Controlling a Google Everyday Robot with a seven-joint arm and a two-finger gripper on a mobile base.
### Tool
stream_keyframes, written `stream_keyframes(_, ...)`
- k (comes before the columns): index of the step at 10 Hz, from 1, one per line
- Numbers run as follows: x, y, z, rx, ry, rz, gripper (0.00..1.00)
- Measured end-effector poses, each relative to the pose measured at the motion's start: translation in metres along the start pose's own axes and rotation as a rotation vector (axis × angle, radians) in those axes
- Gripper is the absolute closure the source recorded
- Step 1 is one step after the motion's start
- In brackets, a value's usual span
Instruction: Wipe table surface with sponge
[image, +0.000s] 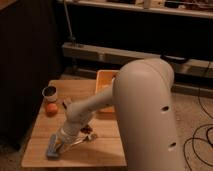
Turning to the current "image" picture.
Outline dark curtain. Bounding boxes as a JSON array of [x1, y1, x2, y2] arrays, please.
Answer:
[[0, 0, 62, 149]]

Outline upper shelf board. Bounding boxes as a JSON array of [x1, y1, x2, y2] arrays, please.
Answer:
[[56, 0, 213, 19]]

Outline brown wooden block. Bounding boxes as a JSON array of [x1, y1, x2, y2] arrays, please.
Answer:
[[62, 98, 72, 108]]

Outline brown crumbs pile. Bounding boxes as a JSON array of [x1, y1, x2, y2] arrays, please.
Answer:
[[81, 125, 93, 134]]

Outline orange fruit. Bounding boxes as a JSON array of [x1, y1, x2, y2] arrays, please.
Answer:
[[45, 103, 58, 117]]

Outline orange plastic tray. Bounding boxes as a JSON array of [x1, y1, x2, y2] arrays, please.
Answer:
[[95, 70, 118, 114]]

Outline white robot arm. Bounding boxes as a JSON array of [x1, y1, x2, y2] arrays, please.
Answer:
[[56, 58, 185, 171]]

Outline black floor cable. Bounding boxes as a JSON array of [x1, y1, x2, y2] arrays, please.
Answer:
[[182, 61, 213, 171]]

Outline grey metal rail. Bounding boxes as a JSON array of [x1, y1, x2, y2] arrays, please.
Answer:
[[62, 42, 213, 78]]

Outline metal vertical pole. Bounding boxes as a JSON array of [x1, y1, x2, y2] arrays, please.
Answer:
[[63, 0, 76, 46]]

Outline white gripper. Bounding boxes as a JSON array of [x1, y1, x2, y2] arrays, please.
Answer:
[[56, 127, 98, 154]]

